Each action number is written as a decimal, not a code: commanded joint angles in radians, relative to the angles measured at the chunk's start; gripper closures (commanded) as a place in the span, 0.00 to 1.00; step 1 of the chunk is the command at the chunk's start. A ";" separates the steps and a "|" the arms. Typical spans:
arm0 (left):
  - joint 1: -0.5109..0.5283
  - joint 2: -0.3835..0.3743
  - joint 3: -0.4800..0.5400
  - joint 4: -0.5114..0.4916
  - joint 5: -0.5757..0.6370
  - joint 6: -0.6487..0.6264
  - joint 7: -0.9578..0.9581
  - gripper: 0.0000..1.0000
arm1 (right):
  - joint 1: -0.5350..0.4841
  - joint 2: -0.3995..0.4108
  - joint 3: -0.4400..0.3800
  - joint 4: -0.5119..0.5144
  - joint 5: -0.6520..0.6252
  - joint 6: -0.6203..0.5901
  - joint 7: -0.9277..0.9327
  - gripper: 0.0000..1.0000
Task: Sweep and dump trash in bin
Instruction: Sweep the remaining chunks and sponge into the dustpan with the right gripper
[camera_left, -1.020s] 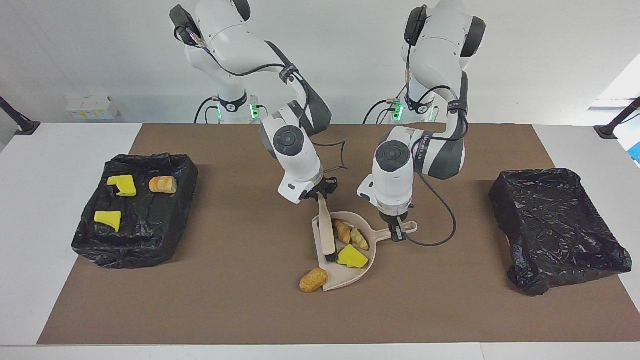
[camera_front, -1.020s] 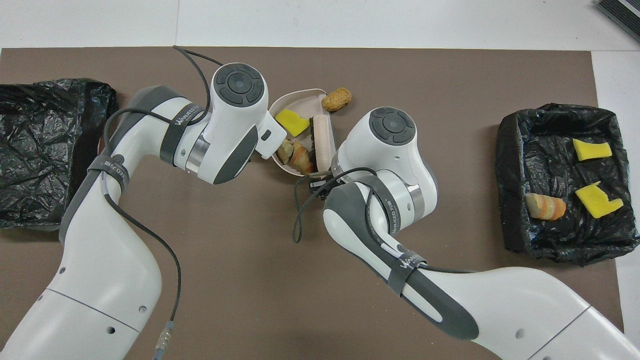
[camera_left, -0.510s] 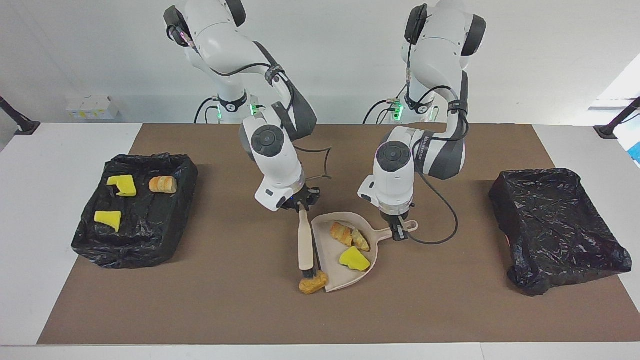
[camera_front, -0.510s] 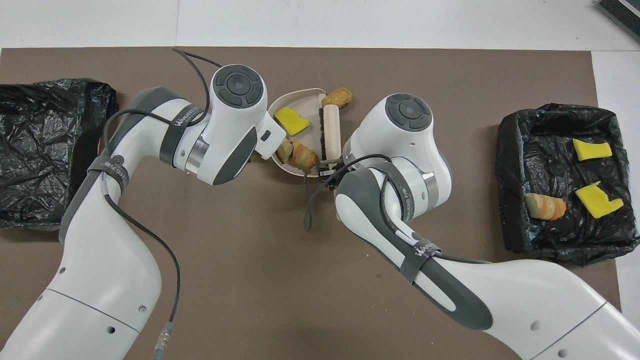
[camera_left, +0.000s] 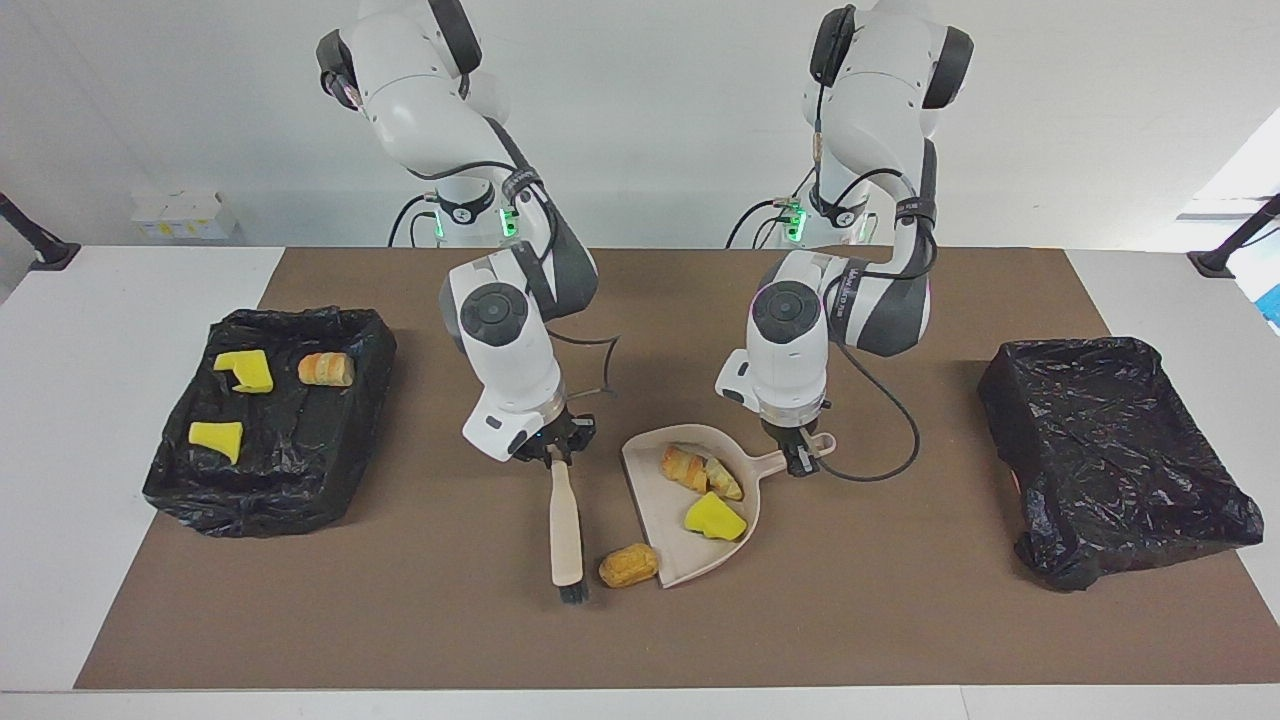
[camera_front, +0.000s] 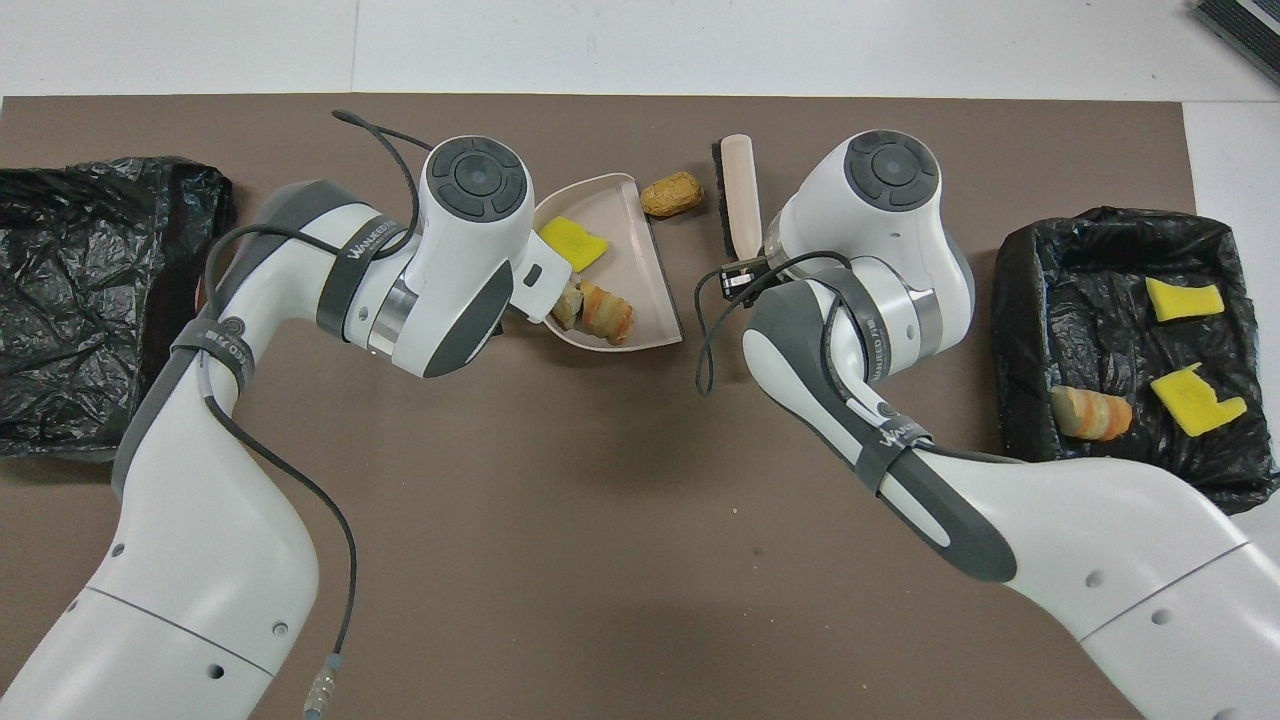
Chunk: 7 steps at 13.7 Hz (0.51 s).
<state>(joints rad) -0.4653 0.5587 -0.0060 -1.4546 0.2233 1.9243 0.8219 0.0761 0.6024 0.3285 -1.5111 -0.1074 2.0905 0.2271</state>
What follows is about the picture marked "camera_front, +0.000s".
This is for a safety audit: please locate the beige handled black bristle brush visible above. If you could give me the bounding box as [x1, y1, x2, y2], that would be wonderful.
[711, 134, 764, 263]

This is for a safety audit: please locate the beige plastic dustpan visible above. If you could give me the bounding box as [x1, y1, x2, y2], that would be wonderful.
[505, 173, 684, 352]

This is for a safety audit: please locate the brown bread loaf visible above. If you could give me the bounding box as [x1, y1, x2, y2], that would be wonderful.
[640, 171, 705, 219]

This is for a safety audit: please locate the orange striped croissant piece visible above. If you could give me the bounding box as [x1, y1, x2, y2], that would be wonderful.
[575, 280, 637, 347]

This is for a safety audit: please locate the plain yellow sponge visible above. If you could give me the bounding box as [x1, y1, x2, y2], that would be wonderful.
[540, 216, 610, 274]

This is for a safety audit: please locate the pale striped bread roll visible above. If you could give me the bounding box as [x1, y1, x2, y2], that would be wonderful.
[1049, 386, 1134, 442]

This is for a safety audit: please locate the small yellow green sponge piece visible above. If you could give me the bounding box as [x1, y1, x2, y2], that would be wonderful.
[1145, 277, 1226, 323]

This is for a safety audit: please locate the notched yellow sponge piece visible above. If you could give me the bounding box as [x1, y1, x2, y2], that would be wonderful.
[1149, 363, 1249, 438]

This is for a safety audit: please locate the black bag lined trash bin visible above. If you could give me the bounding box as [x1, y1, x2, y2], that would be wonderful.
[0, 156, 239, 463]
[990, 206, 1280, 516]

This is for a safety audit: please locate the brown table mat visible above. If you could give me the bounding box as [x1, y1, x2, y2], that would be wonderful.
[0, 94, 1253, 720]

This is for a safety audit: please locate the dark ridged device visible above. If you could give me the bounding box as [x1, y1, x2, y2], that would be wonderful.
[1192, 0, 1280, 86]

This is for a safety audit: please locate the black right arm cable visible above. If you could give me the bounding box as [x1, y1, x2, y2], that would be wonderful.
[695, 250, 861, 396]

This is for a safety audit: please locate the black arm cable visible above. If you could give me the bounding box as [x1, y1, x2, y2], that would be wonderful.
[695, 250, 861, 396]
[200, 108, 433, 719]

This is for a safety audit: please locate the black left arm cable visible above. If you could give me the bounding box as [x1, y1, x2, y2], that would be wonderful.
[200, 108, 433, 719]

